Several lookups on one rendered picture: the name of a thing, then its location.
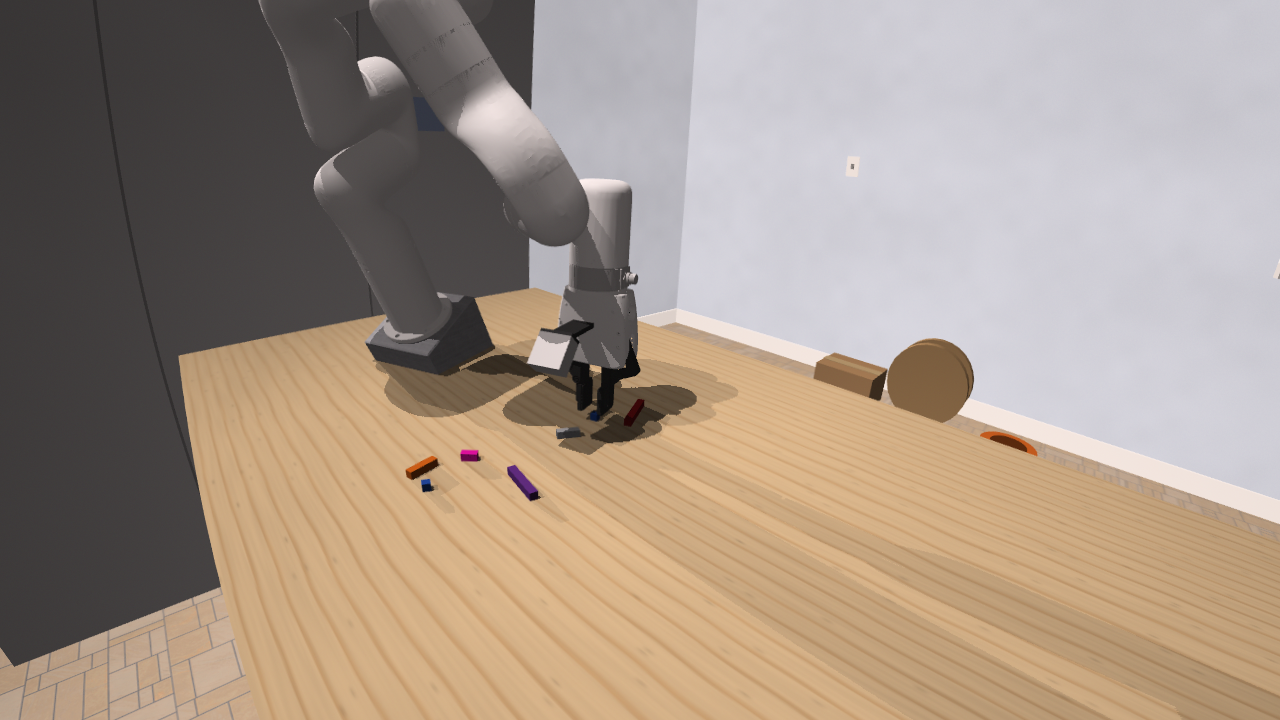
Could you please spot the orange rectangular bar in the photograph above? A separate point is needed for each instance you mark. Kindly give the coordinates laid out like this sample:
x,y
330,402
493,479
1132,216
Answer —
x,y
421,467

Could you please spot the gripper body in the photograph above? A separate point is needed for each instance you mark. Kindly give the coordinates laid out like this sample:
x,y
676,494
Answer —
x,y
612,313

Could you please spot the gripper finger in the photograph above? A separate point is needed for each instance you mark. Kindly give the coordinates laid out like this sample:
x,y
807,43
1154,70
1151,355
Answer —
x,y
609,377
580,375

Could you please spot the red rod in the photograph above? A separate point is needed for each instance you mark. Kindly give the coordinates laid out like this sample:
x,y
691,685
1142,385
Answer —
x,y
634,412

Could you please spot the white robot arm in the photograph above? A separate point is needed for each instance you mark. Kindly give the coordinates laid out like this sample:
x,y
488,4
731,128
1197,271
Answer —
x,y
344,105

